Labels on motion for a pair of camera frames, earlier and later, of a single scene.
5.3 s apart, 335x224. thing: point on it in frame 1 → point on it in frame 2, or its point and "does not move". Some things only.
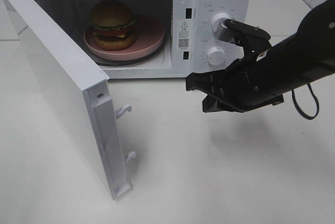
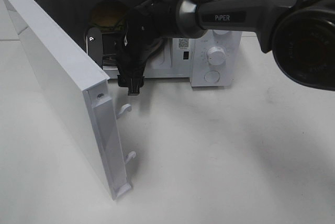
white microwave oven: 142,25 does not move
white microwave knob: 216,56 does not move
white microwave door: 81,89 does not move
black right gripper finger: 212,103 → 135,82
